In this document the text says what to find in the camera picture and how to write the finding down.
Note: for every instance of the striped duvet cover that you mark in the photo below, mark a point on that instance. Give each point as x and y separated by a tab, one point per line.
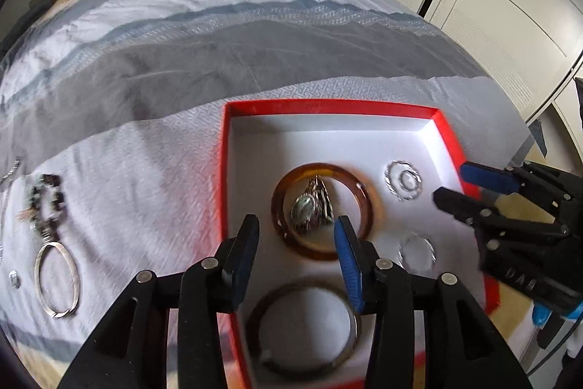
123	99

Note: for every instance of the silver metal bangle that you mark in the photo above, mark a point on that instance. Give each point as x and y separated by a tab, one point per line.
56	280

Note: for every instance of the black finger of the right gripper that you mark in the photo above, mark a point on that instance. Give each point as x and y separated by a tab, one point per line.
465	209

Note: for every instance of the dark brown bangle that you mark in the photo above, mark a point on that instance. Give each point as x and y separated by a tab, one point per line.
303	330

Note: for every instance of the silver pendant charm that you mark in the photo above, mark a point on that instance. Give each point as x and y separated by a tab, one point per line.
312	209

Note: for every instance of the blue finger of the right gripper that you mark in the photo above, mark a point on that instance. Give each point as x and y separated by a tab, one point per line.
496	180

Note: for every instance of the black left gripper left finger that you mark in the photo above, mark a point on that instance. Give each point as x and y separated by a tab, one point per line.
128	348

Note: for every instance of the amber resin bangle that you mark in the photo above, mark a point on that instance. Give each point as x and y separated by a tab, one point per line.
281	219

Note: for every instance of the red jewelry box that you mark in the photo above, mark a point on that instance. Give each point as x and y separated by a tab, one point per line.
400	153

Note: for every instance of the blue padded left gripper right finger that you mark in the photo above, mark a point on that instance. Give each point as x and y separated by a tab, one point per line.
463	348

